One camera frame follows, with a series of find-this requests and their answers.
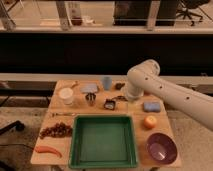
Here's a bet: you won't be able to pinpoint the bunch of red grapes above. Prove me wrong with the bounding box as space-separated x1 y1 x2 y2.
40 122 72 139

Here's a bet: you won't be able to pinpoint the small metal cup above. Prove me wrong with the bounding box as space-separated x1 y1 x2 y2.
85 93 96 106

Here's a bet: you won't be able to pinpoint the small tan object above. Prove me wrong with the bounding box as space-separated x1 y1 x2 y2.
70 81 78 89

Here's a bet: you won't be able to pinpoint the white cup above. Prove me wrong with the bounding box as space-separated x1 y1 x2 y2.
59 88 74 105

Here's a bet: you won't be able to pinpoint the green plastic tray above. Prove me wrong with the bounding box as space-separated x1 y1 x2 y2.
68 115 138 169

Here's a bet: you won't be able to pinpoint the orange fruit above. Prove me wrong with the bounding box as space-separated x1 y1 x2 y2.
143 116 157 129

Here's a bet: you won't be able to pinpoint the black handled tool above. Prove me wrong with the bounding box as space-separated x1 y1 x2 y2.
112 96 128 101

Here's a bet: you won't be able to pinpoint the blue sponge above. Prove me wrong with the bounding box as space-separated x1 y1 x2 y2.
143 102 161 112

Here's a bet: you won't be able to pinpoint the blue cup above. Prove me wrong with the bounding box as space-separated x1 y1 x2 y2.
101 76 112 90

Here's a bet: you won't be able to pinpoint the dark rectangular block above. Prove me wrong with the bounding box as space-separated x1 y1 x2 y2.
115 83 125 90

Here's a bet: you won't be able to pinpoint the small black square object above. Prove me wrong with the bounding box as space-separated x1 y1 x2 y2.
104 99 116 110

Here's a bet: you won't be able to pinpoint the purple bowl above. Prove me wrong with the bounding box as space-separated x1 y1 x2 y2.
146 132 178 165

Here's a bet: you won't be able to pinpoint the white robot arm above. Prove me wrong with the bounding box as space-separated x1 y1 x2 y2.
123 59 213 131

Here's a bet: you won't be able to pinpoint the black office chair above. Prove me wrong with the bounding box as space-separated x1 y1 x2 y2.
176 0 211 26

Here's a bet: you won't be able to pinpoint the orange carrot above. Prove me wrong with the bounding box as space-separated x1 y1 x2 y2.
34 146 62 158

